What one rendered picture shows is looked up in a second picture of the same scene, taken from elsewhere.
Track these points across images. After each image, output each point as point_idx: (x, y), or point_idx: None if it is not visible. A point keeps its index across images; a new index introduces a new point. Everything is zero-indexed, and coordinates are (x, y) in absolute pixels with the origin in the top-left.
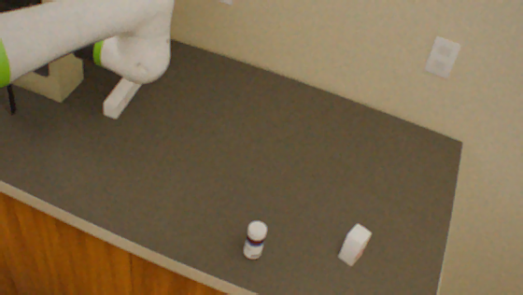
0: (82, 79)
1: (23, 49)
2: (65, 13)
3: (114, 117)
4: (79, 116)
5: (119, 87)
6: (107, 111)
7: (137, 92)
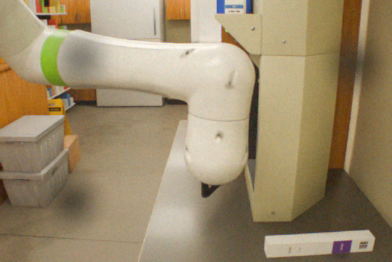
0: (289, 220)
1: (70, 52)
2: (117, 44)
3: (266, 255)
4: (248, 236)
5: (293, 236)
6: (265, 246)
7: (312, 256)
